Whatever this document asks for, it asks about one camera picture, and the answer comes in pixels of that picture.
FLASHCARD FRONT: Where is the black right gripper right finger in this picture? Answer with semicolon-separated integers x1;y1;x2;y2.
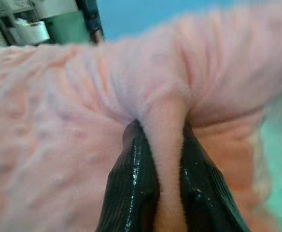
179;124;252;232

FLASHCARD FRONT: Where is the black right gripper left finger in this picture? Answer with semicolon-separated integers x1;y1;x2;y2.
95;120;161;232

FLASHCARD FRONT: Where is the pink dotted pillow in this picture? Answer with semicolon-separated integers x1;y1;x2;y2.
0;4;282;232

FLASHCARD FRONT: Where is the green storage container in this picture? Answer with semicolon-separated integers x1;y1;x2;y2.
45;11;93;45

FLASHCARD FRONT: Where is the grey storage shelf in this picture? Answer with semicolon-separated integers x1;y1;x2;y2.
0;0;79;46

